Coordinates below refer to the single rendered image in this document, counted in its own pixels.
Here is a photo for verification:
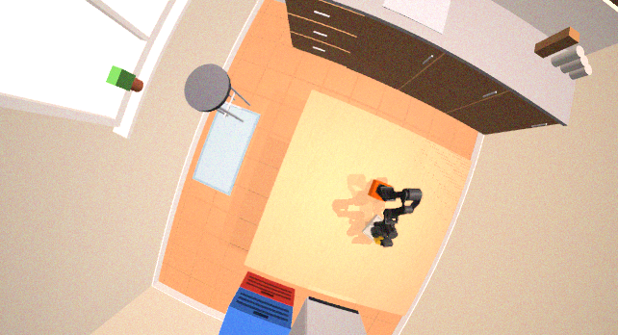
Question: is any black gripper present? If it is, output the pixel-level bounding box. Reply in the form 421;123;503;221
373;220;394;247

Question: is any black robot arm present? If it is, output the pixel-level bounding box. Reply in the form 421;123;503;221
371;183;423;239

